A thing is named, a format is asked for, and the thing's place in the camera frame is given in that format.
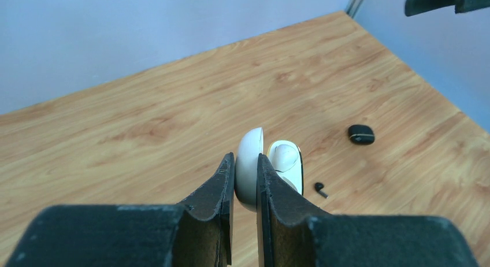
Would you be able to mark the right aluminium corner post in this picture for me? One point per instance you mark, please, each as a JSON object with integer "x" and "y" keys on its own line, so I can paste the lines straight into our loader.
{"x": 352, "y": 7}

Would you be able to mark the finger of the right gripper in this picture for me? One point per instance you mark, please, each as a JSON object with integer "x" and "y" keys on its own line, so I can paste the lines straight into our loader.
{"x": 414, "y": 7}
{"x": 464, "y": 6}

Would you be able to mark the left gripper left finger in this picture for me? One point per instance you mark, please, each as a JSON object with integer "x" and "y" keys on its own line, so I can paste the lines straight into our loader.
{"x": 196, "y": 231}

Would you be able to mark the white earbud charging case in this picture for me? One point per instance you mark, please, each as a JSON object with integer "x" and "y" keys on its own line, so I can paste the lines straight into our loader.
{"x": 246, "y": 168}

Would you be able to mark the black earbud right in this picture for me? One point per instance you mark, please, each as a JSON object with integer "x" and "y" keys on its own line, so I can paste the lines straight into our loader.
{"x": 319, "y": 189}

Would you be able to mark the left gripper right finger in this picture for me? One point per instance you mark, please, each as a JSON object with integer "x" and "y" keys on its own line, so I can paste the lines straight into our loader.
{"x": 294, "y": 232}

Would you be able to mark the black earbud charging case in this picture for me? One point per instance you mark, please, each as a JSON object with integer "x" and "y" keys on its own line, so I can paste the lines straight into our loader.
{"x": 361, "y": 134}

